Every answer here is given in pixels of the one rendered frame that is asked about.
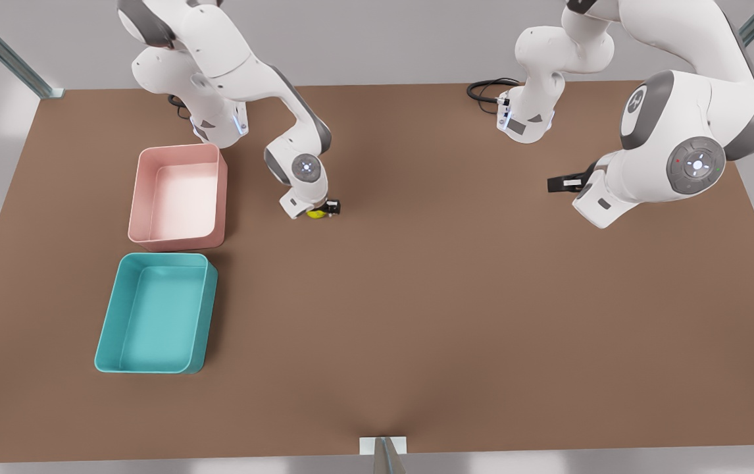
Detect pink rectangular tray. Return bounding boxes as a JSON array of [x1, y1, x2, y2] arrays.
[[128, 144, 228, 252]]

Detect teal rectangular tray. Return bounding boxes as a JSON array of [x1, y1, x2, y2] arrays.
[[94, 253, 218, 375]]

